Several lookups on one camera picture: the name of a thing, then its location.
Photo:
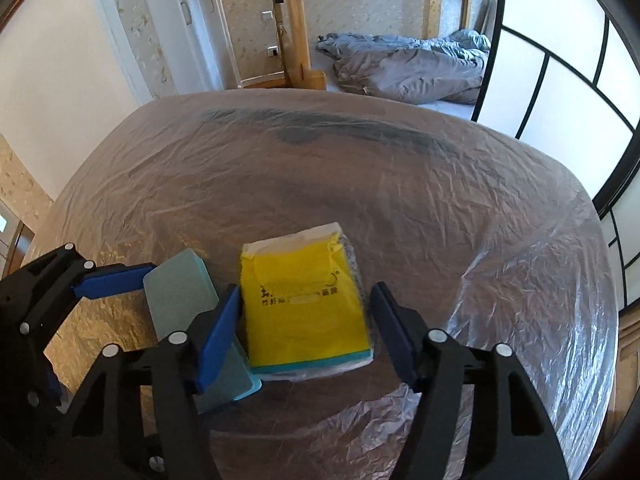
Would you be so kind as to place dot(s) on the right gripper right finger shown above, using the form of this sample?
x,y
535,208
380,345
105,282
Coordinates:
x,y
510,436

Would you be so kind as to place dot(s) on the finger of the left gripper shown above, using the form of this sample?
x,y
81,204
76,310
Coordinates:
x,y
37,299

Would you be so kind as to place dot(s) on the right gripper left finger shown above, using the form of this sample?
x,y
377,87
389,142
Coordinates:
x,y
133,406

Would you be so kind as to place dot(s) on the green sanding block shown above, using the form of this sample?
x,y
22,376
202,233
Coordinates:
x,y
182,299

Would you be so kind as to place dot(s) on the yellow tissue pack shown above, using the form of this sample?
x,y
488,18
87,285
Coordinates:
x,y
303,306

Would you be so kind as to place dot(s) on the white door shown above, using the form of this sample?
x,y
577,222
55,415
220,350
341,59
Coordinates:
x,y
196,44

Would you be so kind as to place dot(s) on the grey rumpled duvet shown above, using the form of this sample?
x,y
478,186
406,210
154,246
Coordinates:
x,y
409,70

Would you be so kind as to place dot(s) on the black framed shoji screen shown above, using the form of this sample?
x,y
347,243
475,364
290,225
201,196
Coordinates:
x,y
562,80

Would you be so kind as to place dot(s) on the wooden bunk bed frame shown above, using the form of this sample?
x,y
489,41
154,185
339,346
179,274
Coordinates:
x,y
300,21

